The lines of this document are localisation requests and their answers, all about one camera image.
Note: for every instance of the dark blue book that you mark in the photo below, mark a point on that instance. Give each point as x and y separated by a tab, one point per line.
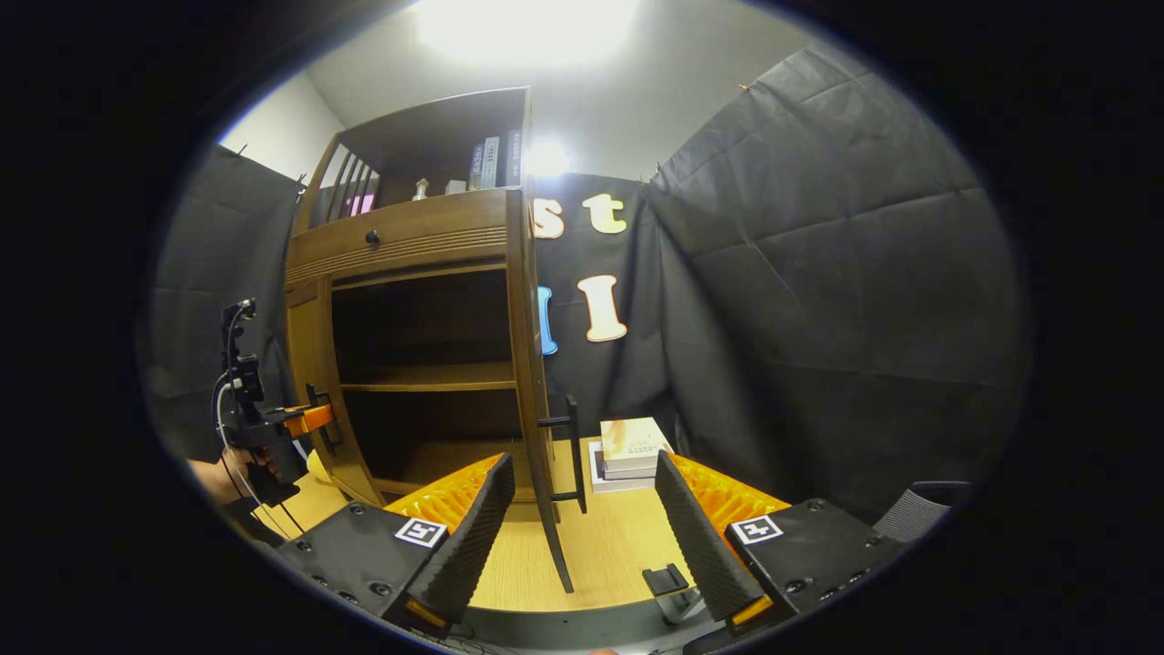
476	166

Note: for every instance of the pale yellow fluffy ball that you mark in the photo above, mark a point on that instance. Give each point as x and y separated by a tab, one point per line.
318	468

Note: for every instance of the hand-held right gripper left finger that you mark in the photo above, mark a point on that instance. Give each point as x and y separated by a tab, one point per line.
468	546

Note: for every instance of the wooden double-door shoe cabinet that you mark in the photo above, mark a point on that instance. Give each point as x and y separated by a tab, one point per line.
436	127

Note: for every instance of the large ceiling light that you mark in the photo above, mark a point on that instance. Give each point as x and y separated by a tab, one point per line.
527	27

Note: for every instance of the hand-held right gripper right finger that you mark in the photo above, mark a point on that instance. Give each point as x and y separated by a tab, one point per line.
700	546

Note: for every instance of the black backdrop cloth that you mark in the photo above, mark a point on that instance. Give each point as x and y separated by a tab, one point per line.
818	318

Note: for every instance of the white book with orange print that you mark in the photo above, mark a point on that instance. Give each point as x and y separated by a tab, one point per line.
637	441

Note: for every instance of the small ceiling light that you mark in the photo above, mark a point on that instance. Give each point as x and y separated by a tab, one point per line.
547	160

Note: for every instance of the wooden drawer with black knob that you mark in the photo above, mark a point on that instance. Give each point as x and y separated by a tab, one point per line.
436	227

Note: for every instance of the wooden cabinet door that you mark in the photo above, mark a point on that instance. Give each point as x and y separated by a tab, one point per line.
309	346
527	364

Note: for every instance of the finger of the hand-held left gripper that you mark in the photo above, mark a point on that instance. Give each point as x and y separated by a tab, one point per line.
311	420

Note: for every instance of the black table clamp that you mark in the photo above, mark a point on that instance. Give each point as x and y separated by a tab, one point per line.
667	579

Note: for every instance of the light grey book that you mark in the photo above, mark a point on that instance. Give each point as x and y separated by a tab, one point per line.
490	164

